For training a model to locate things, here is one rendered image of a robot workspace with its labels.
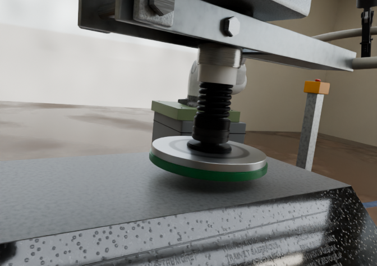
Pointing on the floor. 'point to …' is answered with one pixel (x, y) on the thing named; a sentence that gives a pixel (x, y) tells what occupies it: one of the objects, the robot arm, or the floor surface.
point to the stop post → (311, 122)
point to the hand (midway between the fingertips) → (366, 51)
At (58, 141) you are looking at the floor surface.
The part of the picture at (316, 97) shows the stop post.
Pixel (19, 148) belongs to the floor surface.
